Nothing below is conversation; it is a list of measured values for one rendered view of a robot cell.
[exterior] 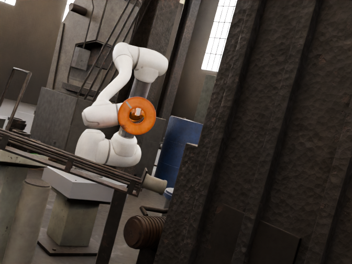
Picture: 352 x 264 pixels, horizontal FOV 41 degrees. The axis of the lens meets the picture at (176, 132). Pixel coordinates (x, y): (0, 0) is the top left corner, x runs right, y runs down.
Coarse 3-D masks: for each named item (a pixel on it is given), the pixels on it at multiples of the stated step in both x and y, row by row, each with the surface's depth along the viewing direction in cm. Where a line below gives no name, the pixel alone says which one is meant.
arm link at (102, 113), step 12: (120, 60) 251; (132, 60) 256; (120, 72) 244; (120, 84) 238; (108, 96) 230; (96, 108) 214; (108, 108) 215; (84, 120) 215; (96, 120) 213; (108, 120) 214
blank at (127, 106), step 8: (136, 96) 187; (128, 104) 187; (136, 104) 187; (144, 104) 187; (120, 112) 186; (128, 112) 187; (144, 112) 188; (152, 112) 188; (120, 120) 186; (128, 120) 187; (144, 120) 187; (152, 120) 188; (128, 128) 187; (136, 128) 187; (144, 128) 188
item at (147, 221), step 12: (144, 216) 182; (156, 216) 189; (132, 228) 180; (144, 228) 177; (156, 228) 181; (132, 240) 179; (144, 240) 177; (156, 240) 181; (144, 252) 189; (156, 252) 184
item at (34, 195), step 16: (32, 192) 192; (48, 192) 197; (16, 208) 196; (32, 208) 193; (16, 224) 194; (32, 224) 194; (16, 240) 193; (32, 240) 196; (16, 256) 194; (32, 256) 199
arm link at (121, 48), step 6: (120, 42) 266; (114, 48) 263; (120, 48) 258; (126, 48) 259; (132, 48) 261; (138, 48) 263; (114, 54) 257; (120, 54) 254; (132, 54) 258; (138, 54) 260; (114, 60) 256; (132, 66) 262
